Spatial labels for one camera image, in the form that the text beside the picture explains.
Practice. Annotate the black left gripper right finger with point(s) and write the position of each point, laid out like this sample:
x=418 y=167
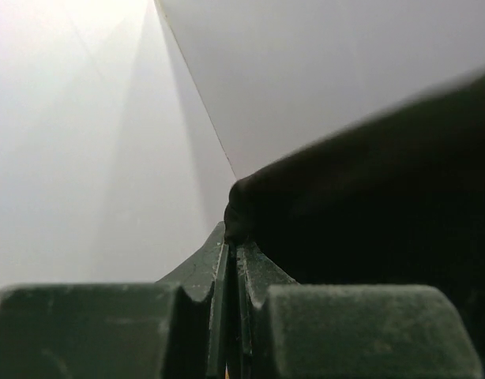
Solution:
x=293 y=330

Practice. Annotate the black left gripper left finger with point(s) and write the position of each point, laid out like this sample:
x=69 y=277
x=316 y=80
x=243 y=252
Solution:
x=173 y=328

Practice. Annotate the black shirt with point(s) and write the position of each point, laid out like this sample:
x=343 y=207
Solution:
x=398 y=199

